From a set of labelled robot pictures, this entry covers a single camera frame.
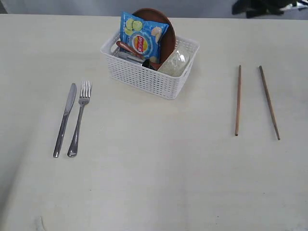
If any silver metal cup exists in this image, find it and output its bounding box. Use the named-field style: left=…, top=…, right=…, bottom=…
left=116, top=51, right=144, bottom=64

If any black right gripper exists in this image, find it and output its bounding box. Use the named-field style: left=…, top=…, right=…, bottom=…
left=231, top=0, right=296, bottom=18

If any white perforated plastic basket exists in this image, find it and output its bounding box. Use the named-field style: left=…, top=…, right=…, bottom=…
left=101, top=32, right=200, bottom=100

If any brown round plate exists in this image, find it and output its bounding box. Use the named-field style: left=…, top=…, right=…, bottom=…
left=133, top=8, right=176, bottom=65

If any silver metal fork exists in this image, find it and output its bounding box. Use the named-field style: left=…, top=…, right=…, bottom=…
left=67, top=81, right=92, bottom=158

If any grey ceramic bowl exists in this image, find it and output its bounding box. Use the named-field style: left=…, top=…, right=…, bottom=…
left=157, top=47, right=190, bottom=77

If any silver table knife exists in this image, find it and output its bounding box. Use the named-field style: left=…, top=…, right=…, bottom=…
left=53, top=83, right=77, bottom=158

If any brown wooden spoon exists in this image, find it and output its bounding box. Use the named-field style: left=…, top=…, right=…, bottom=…
left=115, top=40, right=164, bottom=71

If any brown wooden chopstick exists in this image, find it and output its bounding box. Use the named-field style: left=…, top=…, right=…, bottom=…
left=259, top=65, right=281, bottom=140
left=235, top=65, right=242, bottom=136

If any blue chips bag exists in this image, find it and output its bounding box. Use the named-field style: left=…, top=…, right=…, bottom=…
left=120, top=12, right=169, bottom=63

